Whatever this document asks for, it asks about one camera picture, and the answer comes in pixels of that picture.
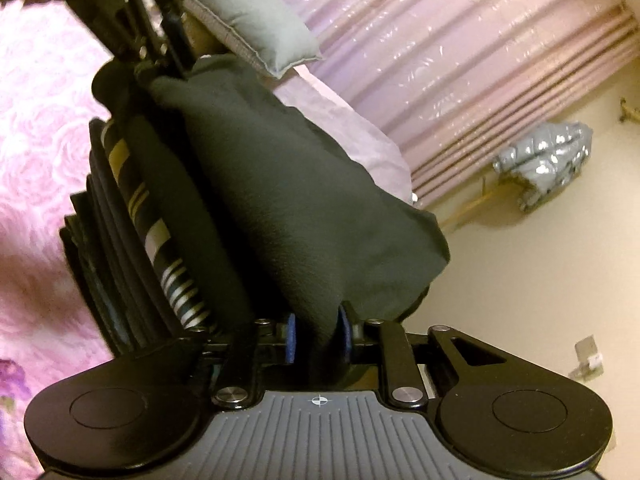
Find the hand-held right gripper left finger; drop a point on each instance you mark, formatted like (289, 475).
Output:
(290, 336)

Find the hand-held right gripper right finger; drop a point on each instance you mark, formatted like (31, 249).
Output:
(345, 331)

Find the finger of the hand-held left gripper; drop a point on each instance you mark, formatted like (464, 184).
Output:
(180, 40)
(135, 25)

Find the black long-sleeve shirt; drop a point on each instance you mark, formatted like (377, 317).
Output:
(300, 185)

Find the stack of folded dark clothes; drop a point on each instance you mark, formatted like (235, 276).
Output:
(100, 260)

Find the grey pillow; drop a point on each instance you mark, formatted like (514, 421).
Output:
(265, 25)

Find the pink floral blanket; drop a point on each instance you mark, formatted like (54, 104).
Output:
(40, 160)

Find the lilac quilt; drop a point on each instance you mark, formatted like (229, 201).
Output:
(350, 135)

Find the pink pleated curtain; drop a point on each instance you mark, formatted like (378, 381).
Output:
(450, 60)

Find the small brown fixture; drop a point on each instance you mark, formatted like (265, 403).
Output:
(630, 110)

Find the white wall socket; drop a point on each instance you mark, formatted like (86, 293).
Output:
(587, 355)

